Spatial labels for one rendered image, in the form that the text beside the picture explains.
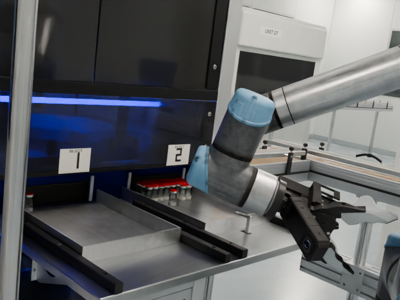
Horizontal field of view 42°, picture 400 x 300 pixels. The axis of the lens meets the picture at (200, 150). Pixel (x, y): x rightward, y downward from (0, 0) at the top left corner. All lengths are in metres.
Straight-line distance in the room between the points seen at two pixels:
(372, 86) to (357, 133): 9.27
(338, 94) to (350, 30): 9.51
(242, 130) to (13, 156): 0.39
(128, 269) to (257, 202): 0.31
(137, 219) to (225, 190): 0.47
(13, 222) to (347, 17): 10.07
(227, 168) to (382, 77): 0.32
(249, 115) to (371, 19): 9.50
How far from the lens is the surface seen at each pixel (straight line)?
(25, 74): 0.61
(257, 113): 0.86
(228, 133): 0.87
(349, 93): 0.98
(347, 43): 10.46
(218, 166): 0.87
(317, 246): 0.85
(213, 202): 1.56
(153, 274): 1.03
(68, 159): 1.28
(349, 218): 0.91
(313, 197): 0.92
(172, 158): 1.48
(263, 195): 0.89
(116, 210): 1.38
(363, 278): 2.25
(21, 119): 0.62
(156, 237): 1.15
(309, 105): 0.98
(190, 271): 1.07
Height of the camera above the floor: 1.30
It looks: 10 degrees down
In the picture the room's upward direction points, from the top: 7 degrees clockwise
